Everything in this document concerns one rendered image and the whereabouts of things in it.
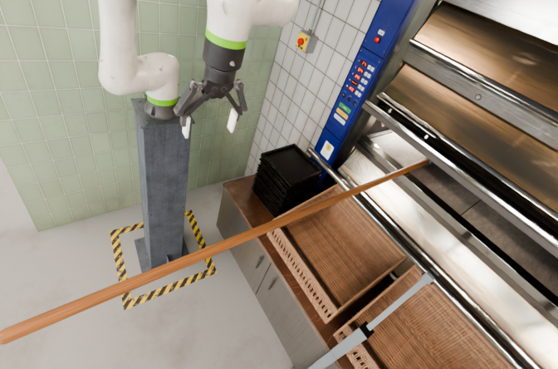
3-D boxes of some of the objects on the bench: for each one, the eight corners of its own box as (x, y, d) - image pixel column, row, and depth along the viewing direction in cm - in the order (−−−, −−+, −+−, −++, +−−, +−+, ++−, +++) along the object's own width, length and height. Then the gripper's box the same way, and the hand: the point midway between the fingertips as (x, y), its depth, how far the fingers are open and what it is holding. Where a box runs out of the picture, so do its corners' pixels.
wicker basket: (322, 209, 190) (338, 181, 173) (384, 281, 160) (410, 256, 143) (264, 233, 162) (276, 204, 145) (325, 327, 132) (349, 303, 115)
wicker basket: (388, 285, 159) (415, 261, 141) (479, 392, 129) (528, 378, 112) (330, 334, 131) (355, 312, 113) (430, 484, 101) (486, 485, 84)
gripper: (258, 57, 75) (241, 120, 88) (162, 52, 60) (159, 128, 74) (272, 72, 71) (252, 135, 85) (173, 70, 57) (168, 147, 70)
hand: (208, 129), depth 79 cm, fingers open, 13 cm apart
